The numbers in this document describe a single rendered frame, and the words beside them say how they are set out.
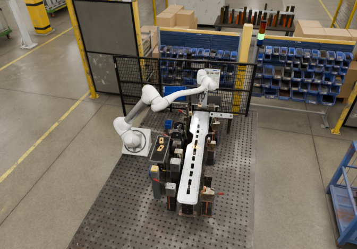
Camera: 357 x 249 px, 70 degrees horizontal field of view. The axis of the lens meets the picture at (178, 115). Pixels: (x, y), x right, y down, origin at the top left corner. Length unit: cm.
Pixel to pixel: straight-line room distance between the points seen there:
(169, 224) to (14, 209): 229
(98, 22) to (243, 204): 367
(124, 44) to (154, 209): 298
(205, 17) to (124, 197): 735
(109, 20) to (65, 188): 275
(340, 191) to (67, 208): 359
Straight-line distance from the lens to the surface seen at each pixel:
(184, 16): 704
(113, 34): 474
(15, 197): 431
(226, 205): 276
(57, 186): 414
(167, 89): 358
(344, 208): 388
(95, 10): 476
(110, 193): 292
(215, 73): 342
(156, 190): 266
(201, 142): 289
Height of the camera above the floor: 301
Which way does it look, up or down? 38 degrees down
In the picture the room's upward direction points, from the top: 1 degrees counter-clockwise
